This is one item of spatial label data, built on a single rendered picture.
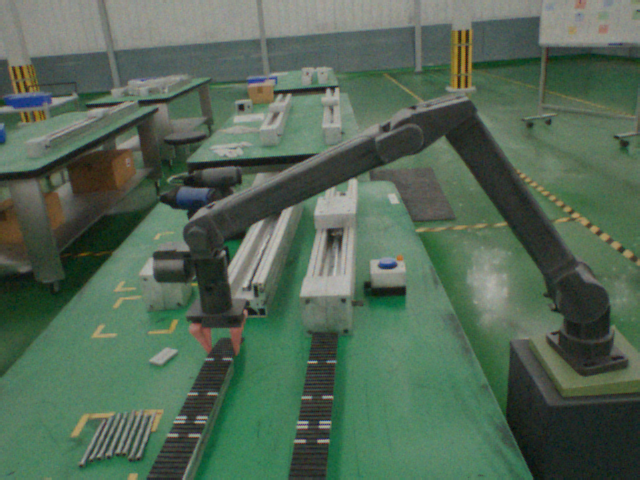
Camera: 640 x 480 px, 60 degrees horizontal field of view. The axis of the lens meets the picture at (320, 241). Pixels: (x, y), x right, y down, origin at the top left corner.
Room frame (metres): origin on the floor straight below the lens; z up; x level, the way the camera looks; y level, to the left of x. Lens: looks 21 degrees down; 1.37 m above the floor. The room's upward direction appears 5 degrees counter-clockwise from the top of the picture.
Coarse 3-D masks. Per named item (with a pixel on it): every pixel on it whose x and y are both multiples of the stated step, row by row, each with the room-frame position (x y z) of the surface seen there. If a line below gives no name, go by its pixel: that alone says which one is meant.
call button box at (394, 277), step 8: (376, 264) 1.18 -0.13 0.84; (400, 264) 1.17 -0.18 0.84; (376, 272) 1.14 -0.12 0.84; (384, 272) 1.13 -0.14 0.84; (392, 272) 1.13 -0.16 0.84; (400, 272) 1.13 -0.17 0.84; (376, 280) 1.13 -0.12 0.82; (384, 280) 1.13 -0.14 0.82; (392, 280) 1.13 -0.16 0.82; (400, 280) 1.13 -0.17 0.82; (376, 288) 1.13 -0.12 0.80; (384, 288) 1.13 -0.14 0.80; (392, 288) 1.13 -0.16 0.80; (400, 288) 1.13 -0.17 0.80
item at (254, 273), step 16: (288, 208) 1.58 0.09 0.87; (256, 224) 1.46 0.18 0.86; (272, 224) 1.53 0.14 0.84; (288, 224) 1.49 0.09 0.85; (256, 240) 1.38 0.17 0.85; (272, 240) 1.33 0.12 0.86; (288, 240) 1.46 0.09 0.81; (240, 256) 1.24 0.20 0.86; (256, 256) 1.31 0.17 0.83; (272, 256) 1.22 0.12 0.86; (240, 272) 1.18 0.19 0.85; (256, 272) 1.19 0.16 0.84; (272, 272) 1.18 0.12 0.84; (240, 288) 1.14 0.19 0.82; (256, 288) 1.11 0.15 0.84; (272, 288) 1.16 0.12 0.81; (256, 304) 1.08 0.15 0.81
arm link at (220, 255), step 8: (216, 256) 0.89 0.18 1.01; (224, 256) 0.90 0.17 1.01; (192, 264) 0.91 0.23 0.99; (200, 264) 0.88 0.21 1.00; (208, 264) 0.87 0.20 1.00; (216, 264) 0.88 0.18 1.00; (224, 264) 0.89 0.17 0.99; (192, 272) 0.90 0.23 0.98; (200, 272) 0.88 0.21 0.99; (208, 272) 0.87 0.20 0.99; (216, 272) 0.88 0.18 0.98; (224, 272) 0.89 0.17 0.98; (200, 280) 0.88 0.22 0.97; (208, 280) 0.87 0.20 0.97; (216, 280) 0.88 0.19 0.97; (224, 280) 0.89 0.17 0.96
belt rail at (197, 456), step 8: (232, 368) 0.87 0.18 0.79; (232, 376) 0.86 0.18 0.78; (224, 384) 0.82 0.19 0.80; (224, 392) 0.81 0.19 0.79; (216, 400) 0.76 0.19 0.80; (216, 408) 0.76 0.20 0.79; (216, 416) 0.75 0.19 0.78; (208, 424) 0.71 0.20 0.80; (208, 432) 0.70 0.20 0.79; (200, 440) 0.67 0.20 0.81; (200, 448) 0.67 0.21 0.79; (200, 456) 0.65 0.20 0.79; (192, 464) 0.62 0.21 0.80; (192, 472) 0.62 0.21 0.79
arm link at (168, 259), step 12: (192, 228) 0.86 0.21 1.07; (204, 228) 0.86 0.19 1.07; (192, 240) 0.86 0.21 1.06; (204, 240) 0.85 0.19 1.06; (156, 252) 0.90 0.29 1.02; (168, 252) 0.89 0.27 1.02; (180, 252) 0.88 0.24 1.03; (192, 252) 0.86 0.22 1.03; (204, 252) 0.86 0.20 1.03; (156, 264) 0.89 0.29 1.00; (168, 264) 0.89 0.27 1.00; (180, 264) 0.89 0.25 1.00; (156, 276) 0.89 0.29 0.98; (168, 276) 0.89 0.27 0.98; (180, 276) 0.88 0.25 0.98
